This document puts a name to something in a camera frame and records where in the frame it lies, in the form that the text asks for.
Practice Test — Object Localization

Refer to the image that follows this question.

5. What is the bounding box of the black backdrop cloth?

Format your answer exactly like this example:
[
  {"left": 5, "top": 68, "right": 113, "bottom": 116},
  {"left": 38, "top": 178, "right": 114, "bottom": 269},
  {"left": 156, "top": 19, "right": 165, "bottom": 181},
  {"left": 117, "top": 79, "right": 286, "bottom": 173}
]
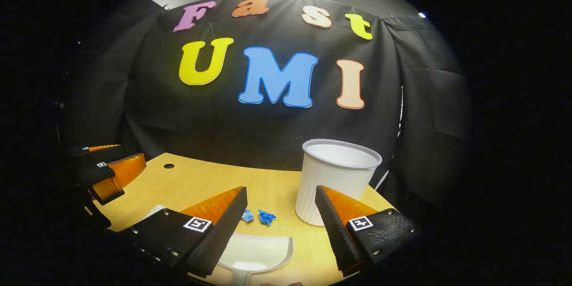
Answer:
[{"left": 63, "top": 0, "right": 470, "bottom": 215}]

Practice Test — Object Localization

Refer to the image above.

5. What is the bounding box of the white ribbed garbage bin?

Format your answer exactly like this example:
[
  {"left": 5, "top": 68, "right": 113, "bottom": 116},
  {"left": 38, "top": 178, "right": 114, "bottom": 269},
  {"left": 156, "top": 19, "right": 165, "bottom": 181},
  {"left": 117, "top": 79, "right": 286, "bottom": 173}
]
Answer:
[{"left": 295, "top": 139, "right": 383, "bottom": 227}]

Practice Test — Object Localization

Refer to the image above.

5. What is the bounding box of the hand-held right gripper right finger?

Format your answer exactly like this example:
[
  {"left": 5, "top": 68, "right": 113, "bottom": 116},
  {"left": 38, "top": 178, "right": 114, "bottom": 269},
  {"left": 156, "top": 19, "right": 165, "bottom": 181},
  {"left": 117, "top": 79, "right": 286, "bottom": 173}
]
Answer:
[{"left": 314, "top": 185, "right": 421, "bottom": 278}]

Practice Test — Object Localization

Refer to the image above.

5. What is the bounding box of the light wooden desktop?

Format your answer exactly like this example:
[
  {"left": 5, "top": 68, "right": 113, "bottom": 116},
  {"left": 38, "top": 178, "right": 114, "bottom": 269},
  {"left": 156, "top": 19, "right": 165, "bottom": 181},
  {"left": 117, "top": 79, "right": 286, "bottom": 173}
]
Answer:
[{"left": 92, "top": 152, "right": 396, "bottom": 286}]

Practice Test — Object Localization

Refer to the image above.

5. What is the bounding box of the white plastic dustpan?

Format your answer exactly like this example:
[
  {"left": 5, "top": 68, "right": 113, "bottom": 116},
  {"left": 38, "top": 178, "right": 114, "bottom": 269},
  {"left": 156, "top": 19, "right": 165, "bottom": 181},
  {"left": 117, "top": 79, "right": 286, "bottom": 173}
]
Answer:
[{"left": 206, "top": 232, "right": 294, "bottom": 286}]

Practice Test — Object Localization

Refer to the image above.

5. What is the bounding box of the dark blue paper scrap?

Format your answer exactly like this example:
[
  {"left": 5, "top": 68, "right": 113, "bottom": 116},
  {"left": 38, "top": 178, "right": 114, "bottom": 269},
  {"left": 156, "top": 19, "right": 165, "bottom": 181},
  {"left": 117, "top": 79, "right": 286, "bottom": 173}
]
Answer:
[{"left": 258, "top": 209, "right": 277, "bottom": 227}]

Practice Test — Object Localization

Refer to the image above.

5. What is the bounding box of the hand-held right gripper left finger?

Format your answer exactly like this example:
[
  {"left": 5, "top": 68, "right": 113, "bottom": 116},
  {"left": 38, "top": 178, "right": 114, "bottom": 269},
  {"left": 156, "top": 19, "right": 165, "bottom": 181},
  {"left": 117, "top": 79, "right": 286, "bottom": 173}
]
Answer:
[{"left": 105, "top": 186, "right": 248, "bottom": 278}]

